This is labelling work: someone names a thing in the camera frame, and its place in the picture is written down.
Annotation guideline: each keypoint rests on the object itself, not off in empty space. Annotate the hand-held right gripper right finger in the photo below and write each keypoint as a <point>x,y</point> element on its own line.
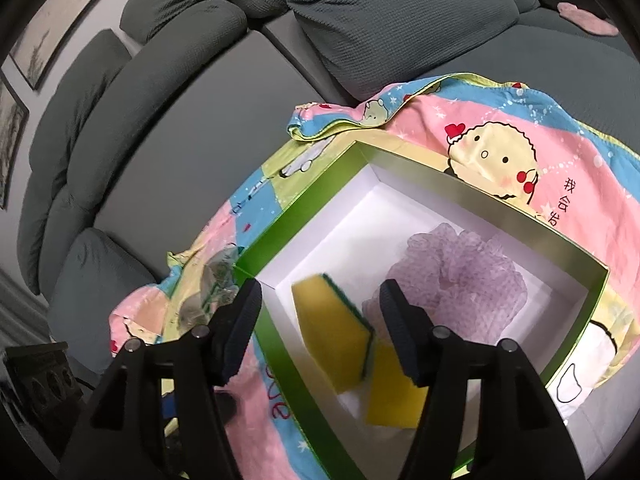
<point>400,332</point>

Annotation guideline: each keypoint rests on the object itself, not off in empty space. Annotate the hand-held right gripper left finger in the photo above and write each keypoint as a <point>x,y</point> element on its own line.
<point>239,332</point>

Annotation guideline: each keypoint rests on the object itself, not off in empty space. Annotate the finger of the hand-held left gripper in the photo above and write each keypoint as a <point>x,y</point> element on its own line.
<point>226,407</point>

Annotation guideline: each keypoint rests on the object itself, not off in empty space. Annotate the green cardboard box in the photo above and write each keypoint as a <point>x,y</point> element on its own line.
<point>280,360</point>

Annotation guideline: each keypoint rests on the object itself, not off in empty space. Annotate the yellow green scouring sponge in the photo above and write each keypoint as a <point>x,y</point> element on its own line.
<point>395,400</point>
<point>330,330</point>

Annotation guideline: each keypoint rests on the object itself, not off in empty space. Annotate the purple mesh bath pouf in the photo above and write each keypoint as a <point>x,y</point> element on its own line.
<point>465,280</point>

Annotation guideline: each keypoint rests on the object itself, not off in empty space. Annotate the grey curtain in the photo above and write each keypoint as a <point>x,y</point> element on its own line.
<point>20,305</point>

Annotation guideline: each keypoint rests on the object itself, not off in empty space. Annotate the grey textured cushion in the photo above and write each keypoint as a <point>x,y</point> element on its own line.
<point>400,30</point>
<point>100,290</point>

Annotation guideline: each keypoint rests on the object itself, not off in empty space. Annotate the grey sofa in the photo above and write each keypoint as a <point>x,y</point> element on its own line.
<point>200,135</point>

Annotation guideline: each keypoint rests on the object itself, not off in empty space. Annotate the cartoon printed blanket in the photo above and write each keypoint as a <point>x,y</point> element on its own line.
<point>575,135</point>

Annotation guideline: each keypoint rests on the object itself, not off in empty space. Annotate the pink fuzzy cloth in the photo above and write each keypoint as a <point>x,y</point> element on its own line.
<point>587,19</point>

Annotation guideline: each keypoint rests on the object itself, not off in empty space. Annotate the framed wall painting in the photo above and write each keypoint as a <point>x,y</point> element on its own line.
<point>55,25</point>
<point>10,135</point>

